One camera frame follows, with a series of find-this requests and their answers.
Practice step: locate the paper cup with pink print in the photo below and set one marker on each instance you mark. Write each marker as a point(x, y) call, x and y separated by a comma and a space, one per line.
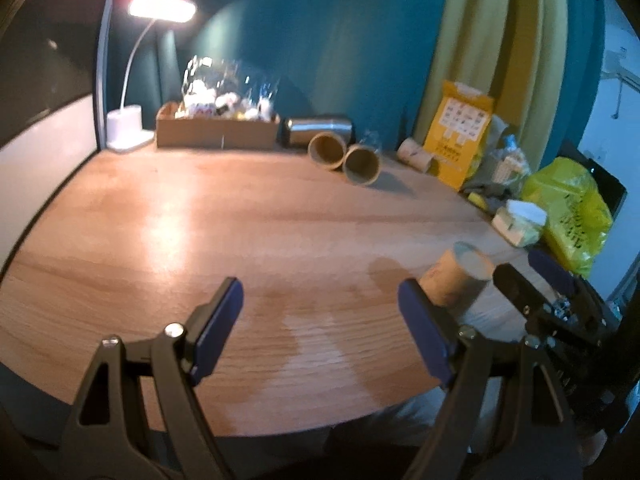
point(458, 278)

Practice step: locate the clear glass with white dots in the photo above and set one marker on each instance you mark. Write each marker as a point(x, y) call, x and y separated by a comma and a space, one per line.
point(371, 139)

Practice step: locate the middle lying paper cup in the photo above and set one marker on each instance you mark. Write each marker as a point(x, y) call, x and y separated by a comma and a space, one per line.
point(362, 165)

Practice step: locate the stainless steel tumbler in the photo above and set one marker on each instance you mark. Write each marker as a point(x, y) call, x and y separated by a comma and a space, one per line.
point(297, 132)

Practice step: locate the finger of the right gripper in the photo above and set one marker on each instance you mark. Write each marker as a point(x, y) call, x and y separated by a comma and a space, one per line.
point(521, 293)
point(559, 279)

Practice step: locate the yellow curtain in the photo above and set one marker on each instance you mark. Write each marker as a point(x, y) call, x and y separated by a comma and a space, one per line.
point(511, 50)

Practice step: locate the grey cloth rag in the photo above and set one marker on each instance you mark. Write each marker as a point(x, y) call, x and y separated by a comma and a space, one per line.
point(495, 194)

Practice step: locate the far paper cup by bag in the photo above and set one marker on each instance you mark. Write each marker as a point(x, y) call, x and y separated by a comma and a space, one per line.
point(412, 154)

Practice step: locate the yellow plastic shopping bag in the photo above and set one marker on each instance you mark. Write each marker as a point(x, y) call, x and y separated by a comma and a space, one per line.
point(578, 218)

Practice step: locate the tissue pack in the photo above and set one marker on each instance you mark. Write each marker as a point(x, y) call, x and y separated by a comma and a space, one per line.
point(520, 223)

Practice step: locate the teal curtain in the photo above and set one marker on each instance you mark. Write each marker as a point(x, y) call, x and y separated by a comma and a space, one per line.
point(367, 60)

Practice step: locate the cardboard tray box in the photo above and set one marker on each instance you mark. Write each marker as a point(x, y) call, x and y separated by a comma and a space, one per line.
point(213, 133)

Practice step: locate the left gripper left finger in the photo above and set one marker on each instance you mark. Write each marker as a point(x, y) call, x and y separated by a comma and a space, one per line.
point(108, 435)

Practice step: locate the black monitor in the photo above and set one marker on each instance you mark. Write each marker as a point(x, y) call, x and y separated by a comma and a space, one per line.
point(610, 188)

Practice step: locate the white plastic basket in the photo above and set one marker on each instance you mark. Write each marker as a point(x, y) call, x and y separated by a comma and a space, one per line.
point(510, 169)

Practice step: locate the white desk lamp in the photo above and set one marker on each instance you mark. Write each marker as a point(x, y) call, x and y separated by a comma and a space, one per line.
point(124, 123)

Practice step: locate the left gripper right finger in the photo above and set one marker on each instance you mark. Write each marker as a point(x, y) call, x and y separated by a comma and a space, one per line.
point(532, 435)

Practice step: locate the left lying paper cup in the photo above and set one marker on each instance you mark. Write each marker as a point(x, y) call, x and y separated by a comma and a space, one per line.
point(327, 150)

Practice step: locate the lying paper cup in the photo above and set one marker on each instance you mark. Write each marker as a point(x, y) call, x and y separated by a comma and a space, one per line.
point(362, 165)
point(327, 150)

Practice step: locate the yellow paper delivery bag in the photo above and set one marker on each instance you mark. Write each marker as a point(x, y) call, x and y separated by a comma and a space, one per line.
point(457, 133)

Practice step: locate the yellow sponge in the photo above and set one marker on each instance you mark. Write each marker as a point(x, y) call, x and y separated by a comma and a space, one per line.
point(478, 201)

